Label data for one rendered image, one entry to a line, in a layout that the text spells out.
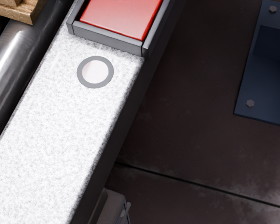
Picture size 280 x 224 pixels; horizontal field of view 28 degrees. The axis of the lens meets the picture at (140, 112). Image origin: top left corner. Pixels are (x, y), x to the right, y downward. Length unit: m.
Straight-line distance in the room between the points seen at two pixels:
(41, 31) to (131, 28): 0.08
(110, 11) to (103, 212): 0.18
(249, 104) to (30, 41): 1.03
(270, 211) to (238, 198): 0.08
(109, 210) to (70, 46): 0.15
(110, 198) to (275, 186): 0.94
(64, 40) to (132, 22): 0.06
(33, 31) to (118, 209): 0.18
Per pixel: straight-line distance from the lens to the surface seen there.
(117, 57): 0.48
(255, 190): 1.41
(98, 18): 0.49
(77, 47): 0.49
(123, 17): 0.49
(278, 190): 1.42
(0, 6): 0.50
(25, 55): 0.50
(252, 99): 1.49
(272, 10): 1.64
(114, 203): 0.52
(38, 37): 0.51
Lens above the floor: 1.32
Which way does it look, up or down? 64 degrees down
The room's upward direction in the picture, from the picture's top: 5 degrees counter-clockwise
